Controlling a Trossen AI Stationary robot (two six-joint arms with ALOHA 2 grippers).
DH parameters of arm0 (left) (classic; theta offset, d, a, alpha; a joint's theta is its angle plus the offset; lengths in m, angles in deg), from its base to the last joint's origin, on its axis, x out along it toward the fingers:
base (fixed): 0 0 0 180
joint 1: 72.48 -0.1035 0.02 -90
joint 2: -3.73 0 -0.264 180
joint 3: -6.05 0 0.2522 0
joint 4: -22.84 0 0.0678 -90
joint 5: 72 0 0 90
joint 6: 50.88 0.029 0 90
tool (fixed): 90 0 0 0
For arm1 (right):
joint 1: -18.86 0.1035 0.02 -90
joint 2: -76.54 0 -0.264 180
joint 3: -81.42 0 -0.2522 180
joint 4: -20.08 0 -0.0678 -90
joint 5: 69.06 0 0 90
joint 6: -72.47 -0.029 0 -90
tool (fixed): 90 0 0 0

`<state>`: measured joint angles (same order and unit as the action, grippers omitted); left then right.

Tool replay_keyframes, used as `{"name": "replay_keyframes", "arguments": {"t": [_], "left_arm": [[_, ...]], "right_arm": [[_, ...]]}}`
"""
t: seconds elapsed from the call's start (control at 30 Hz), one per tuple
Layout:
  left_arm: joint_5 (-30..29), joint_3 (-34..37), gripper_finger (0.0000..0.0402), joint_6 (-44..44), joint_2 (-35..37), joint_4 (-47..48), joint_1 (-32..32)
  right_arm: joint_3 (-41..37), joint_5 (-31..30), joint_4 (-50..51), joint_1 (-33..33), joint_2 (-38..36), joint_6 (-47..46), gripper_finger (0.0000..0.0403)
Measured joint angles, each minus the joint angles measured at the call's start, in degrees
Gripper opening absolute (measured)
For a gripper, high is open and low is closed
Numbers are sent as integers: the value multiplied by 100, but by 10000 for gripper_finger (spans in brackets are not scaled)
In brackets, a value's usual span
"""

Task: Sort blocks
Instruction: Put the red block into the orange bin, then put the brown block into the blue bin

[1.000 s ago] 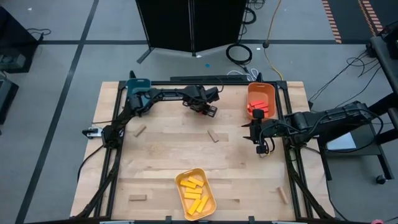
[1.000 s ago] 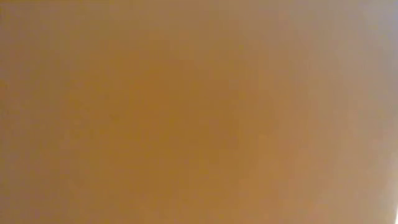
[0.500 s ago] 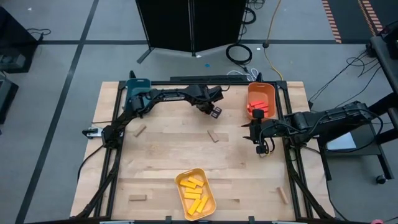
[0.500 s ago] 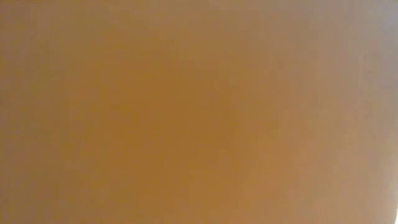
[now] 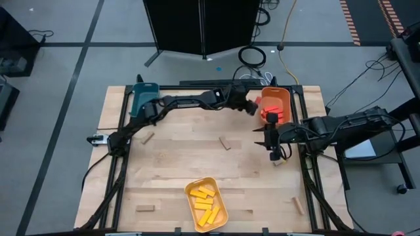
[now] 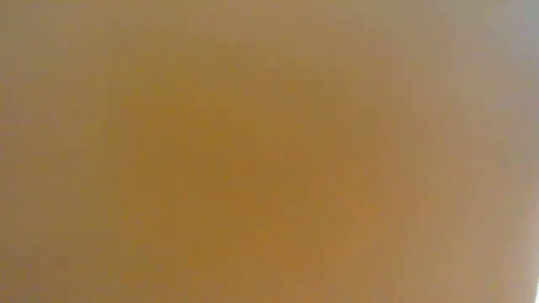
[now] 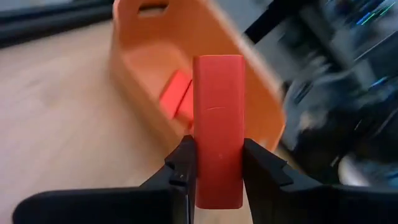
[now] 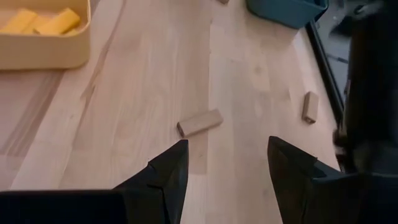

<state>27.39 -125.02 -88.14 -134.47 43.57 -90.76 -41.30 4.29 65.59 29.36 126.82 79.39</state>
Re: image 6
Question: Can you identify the yellow plastic bin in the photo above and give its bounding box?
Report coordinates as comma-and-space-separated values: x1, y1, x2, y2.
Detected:
0, 0, 539, 303

